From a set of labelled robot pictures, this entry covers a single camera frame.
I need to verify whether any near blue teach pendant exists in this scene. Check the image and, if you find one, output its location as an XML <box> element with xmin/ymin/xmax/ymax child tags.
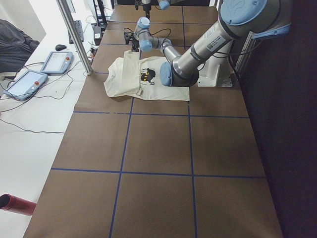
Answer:
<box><xmin>4</xmin><ymin>70</ymin><xmax>48</xmax><ymax>101</ymax></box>

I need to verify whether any cream long-sleeve cat shirt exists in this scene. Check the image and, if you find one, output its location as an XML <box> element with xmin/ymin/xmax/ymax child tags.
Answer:
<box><xmin>104</xmin><ymin>50</ymin><xmax>190</xmax><ymax>101</ymax></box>

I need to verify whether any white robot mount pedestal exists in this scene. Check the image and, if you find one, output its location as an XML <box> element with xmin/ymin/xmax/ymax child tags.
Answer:
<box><xmin>198</xmin><ymin>42</ymin><xmax>233</xmax><ymax>87</ymax></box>

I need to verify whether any blue teach pendant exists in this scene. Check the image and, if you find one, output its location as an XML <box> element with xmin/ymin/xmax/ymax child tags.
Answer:
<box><xmin>40</xmin><ymin>51</ymin><xmax>73</xmax><ymax>75</ymax></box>
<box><xmin>4</xmin><ymin>70</ymin><xmax>48</xmax><ymax>101</ymax></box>

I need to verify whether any aluminium frame post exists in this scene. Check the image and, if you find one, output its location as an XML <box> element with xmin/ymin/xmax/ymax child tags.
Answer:
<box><xmin>56</xmin><ymin>0</ymin><xmax>93</xmax><ymax>75</ymax></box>

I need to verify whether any black computer mouse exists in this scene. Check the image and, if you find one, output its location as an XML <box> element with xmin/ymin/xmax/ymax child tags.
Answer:
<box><xmin>55</xmin><ymin>44</ymin><xmax>67</xmax><ymax>51</ymax></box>

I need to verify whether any far blue teach pendant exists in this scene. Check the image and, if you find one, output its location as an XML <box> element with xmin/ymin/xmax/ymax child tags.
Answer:
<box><xmin>40</xmin><ymin>51</ymin><xmax>73</xmax><ymax>75</ymax></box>

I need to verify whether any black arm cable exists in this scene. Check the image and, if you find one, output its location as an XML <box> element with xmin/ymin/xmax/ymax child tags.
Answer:
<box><xmin>148</xmin><ymin>28</ymin><xmax>251</xmax><ymax>59</ymax></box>

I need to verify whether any dark jacket on chair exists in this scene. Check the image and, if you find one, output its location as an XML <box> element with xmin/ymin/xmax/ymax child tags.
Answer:
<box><xmin>0</xmin><ymin>19</ymin><xmax>40</xmax><ymax>73</ymax></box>

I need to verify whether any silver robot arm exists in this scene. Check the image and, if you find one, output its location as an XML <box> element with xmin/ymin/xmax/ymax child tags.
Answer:
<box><xmin>134</xmin><ymin>0</ymin><xmax>215</xmax><ymax>19</ymax></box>
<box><xmin>133</xmin><ymin>0</ymin><xmax>293</xmax><ymax>87</ymax></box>

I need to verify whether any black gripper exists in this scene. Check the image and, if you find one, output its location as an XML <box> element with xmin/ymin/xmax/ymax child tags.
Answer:
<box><xmin>123</xmin><ymin>27</ymin><xmax>139</xmax><ymax>52</ymax></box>

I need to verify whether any black keyboard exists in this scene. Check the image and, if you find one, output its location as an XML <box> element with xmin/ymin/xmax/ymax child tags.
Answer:
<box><xmin>68</xmin><ymin>20</ymin><xmax>84</xmax><ymax>44</ymax></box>

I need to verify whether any red cylinder tube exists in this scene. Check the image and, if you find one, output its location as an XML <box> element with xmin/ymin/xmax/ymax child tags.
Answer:
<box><xmin>0</xmin><ymin>194</ymin><xmax>37</xmax><ymax>216</ymax></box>

